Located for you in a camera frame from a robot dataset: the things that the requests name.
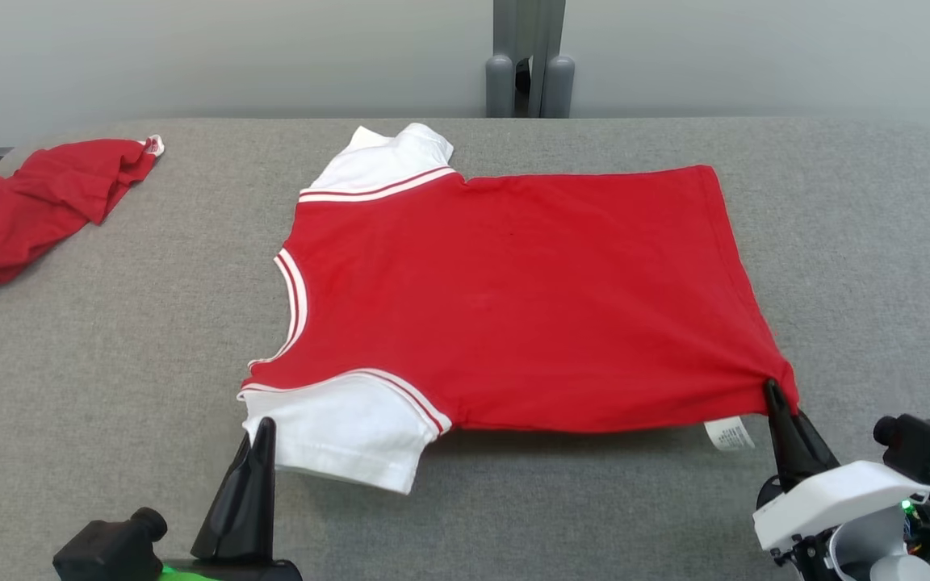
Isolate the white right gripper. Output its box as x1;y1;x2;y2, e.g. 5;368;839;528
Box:
752;378;930;581

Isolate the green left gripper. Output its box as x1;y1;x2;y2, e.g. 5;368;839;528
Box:
158;416;304;581

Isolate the red white jersey shirt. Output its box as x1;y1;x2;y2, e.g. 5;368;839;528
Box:
237;123;802;495

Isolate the plain red garment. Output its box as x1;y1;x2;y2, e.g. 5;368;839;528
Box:
0;135;165;294

